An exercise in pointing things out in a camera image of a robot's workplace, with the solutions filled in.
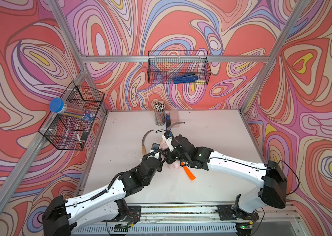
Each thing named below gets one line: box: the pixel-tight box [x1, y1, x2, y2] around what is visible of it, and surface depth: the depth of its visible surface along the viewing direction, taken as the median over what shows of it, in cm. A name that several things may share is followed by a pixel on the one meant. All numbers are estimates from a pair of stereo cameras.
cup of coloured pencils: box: [153, 100, 166, 126], surface depth 103 cm
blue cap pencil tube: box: [49, 97, 97, 123], surface depth 65 cm
